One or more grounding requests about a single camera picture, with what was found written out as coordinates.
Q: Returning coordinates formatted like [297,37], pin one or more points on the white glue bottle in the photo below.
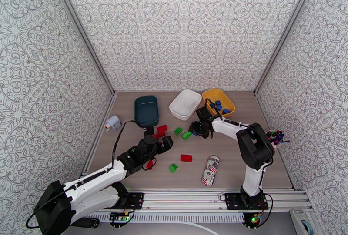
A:
[113,123]

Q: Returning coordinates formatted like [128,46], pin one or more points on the red lego brick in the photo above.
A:
[161,133]
[149,165]
[162,127]
[155,136]
[186,158]

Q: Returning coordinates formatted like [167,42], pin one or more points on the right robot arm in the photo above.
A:
[255,147]

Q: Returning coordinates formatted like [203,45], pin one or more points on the grey metal bracket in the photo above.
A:
[299,220]

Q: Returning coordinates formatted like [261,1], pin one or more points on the aluminium table edge rail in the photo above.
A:
[262,110]
[104,123]

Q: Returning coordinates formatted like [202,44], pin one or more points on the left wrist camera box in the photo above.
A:
[148,130]

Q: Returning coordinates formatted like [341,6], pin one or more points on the black handheld device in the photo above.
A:
[89,223]

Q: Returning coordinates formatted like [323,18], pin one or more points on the flag print pencil case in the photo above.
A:
[210,170]

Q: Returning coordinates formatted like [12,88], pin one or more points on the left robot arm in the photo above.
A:
[92,180]

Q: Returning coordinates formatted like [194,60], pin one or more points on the yellow plastic container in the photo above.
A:
[217,94]

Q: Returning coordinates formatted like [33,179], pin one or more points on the dark teal plastic container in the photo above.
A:
[146,110]

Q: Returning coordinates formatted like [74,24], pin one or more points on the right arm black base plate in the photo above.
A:
[232,201]

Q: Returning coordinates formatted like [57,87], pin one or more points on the green lego brick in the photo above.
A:
[173,168]
[178,131]
[186,135]

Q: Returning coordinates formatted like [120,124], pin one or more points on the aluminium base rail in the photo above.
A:
[185,200]

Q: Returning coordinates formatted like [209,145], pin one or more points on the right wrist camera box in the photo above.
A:
[203,112]

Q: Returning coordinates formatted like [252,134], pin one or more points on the blue marker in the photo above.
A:
[280,135]

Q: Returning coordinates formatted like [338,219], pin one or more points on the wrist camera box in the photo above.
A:
[148,130]
[203,112]

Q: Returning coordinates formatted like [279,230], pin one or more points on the purple marker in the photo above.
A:
[276,142]

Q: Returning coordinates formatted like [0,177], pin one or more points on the white plastic container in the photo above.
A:
[185,104]

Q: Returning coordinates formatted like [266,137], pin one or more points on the aluminium frame post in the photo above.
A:
[81,33]
[285,28]

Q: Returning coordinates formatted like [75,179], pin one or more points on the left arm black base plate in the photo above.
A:
[136,200]

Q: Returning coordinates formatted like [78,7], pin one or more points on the pink cup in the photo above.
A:
[278,146]

